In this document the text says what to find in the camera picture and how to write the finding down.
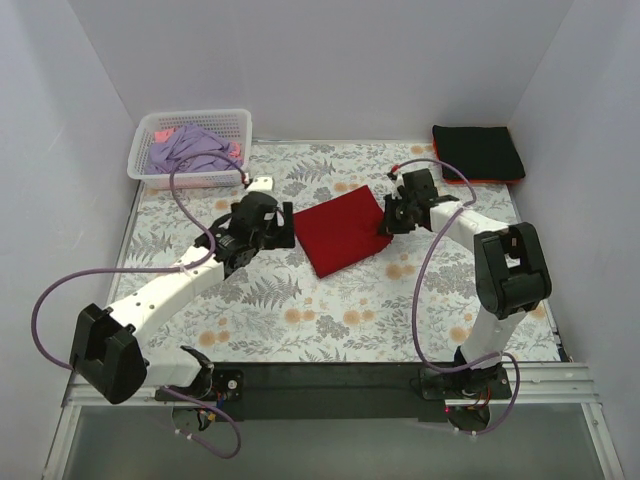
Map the red t shirt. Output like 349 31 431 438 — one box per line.
294 186 392 279

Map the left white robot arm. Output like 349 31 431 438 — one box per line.
70 192 295 405

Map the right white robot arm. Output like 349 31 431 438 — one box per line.
379 165 552 398

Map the floral patterned table mat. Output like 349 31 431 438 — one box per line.
99 141 557 364

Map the folded black t shirt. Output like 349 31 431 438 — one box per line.
432 125 526 184

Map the white plastic laundry basket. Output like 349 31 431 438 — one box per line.
127 109 252 190

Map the purple t shirt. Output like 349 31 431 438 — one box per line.
145 124 243 175

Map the pink t shirt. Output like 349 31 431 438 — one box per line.
154 128 176 143

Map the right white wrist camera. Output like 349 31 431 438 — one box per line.
387 165 407 200

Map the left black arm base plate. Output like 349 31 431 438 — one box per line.
200 369 245 405

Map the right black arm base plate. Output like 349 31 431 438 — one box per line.
409 363 514 434

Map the aluminium frame rail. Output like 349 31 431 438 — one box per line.
63 362 601 407

